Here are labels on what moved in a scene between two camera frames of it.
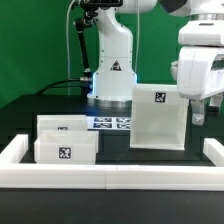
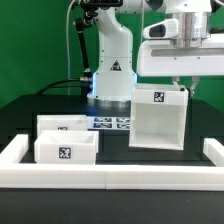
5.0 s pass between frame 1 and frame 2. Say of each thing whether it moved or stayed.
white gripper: moved
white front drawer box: stayed
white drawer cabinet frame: stayed
